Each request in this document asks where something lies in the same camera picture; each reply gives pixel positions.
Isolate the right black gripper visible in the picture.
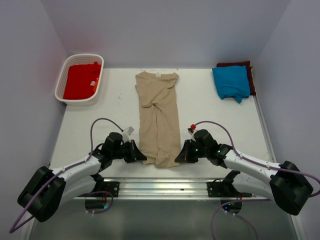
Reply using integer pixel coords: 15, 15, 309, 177
175, 139, 209, 164

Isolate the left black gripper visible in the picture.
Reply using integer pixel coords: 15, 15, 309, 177
111, 138, 147, 163

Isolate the beige polo shirt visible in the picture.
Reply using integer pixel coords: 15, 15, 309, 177
135, 71, 181, 168

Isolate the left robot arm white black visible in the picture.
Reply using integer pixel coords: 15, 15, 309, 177
17, 132, 147, 222

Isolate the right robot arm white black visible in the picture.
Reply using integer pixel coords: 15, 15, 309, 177
174, 129, 314, 216

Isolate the folded blue t shirt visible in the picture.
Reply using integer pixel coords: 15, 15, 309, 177
212, 65, 251, 104

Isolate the red t shirt in basket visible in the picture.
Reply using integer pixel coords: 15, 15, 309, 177
63, 61, 102, 100

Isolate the folded dark red t shirt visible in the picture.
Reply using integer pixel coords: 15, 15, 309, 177
216, 60, 256, 96

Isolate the white plastic laundry basket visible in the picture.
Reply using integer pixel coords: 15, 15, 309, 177
54, 53, 104, 107

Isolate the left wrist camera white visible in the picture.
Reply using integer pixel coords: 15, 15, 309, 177
121, 126, 135, 143

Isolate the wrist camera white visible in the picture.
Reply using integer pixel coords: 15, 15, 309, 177
187, 124, 198, 141
121, 126, 135, 143

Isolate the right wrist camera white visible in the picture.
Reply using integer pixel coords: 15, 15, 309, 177
187, 124, 198, 141

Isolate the aluminium mounting rail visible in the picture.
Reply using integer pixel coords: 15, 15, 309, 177
72, 176, 276, 200

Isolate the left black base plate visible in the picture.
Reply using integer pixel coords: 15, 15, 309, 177
93, 181, 120, 198

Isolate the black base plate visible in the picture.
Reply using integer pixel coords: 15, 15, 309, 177
206, 179, 252, 198
93, 181, 120, 198

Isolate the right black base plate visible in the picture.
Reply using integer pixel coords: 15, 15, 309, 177
206, 179, 252, 198

